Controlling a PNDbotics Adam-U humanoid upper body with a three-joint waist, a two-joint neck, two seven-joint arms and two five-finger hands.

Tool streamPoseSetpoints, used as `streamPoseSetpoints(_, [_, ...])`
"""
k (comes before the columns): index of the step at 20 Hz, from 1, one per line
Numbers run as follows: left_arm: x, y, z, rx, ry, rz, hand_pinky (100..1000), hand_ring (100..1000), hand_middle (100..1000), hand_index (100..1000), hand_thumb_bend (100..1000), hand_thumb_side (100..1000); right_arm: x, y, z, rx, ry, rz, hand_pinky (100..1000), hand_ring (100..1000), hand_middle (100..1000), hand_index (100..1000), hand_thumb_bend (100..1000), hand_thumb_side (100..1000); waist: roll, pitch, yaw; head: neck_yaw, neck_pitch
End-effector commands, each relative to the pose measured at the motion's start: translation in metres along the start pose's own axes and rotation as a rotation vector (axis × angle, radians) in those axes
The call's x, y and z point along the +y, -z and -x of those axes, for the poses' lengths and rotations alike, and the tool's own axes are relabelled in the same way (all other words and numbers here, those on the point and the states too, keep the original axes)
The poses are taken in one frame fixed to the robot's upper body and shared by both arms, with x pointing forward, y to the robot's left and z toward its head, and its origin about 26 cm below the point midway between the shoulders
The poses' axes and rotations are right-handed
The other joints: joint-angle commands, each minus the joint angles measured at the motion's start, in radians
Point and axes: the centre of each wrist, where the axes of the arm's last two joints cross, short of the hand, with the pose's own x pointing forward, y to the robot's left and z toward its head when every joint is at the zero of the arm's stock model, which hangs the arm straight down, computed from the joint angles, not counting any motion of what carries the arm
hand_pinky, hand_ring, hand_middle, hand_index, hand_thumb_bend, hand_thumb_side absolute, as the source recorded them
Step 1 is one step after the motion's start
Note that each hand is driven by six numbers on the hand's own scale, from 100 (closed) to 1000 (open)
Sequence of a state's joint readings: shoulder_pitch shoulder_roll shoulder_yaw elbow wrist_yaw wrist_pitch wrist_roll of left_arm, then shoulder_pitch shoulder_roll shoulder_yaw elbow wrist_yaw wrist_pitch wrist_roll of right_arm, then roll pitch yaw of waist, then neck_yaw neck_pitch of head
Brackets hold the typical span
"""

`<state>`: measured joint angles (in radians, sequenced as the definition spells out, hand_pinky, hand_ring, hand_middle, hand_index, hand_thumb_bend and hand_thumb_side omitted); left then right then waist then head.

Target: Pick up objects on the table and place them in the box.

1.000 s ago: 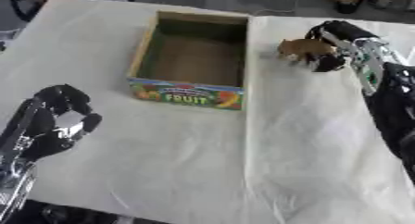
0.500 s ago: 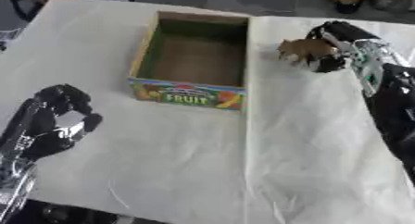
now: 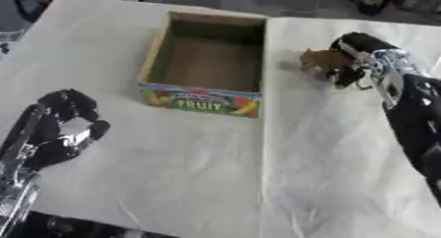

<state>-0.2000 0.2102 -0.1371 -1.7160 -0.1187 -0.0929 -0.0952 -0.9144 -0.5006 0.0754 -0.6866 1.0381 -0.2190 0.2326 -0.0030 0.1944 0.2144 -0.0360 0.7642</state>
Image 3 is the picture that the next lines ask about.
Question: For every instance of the brown soft toy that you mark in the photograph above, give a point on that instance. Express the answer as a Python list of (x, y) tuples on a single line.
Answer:
[(324, 61)]

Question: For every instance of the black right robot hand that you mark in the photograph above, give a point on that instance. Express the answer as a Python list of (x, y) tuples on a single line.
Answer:
[(356, 48)]

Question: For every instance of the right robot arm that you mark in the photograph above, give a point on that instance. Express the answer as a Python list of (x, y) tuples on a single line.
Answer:
[(410, 110)]

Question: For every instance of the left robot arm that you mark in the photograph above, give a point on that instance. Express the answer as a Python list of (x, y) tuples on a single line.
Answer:
[(17, 196)]

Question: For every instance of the person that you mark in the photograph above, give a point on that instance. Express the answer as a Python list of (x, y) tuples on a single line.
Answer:
[(34, 2)]

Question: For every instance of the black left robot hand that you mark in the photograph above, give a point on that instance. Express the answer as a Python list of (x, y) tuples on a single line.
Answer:
[(54, 140)]

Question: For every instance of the cardboard box with fruit print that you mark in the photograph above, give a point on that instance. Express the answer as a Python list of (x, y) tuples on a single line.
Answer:
[(207, 65)]

